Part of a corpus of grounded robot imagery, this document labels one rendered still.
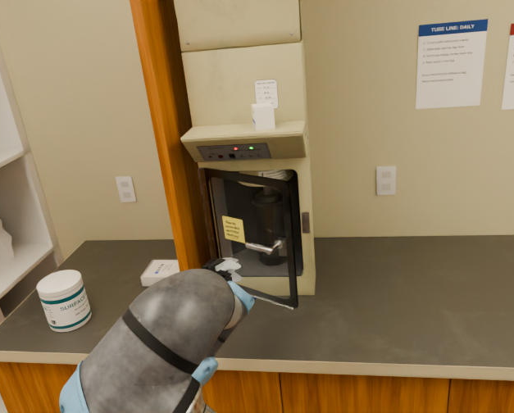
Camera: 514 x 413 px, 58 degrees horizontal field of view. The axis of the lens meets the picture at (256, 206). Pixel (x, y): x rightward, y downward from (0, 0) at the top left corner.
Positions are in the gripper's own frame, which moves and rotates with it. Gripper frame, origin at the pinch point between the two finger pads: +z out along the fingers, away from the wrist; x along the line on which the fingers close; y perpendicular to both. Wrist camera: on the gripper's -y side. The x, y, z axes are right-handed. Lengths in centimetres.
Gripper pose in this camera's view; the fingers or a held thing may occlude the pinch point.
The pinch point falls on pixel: (232, 262)
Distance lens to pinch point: 122.8
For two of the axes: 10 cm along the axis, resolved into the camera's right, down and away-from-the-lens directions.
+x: -0.9, -9.1, -4.0
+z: 5.8, -3.7, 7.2
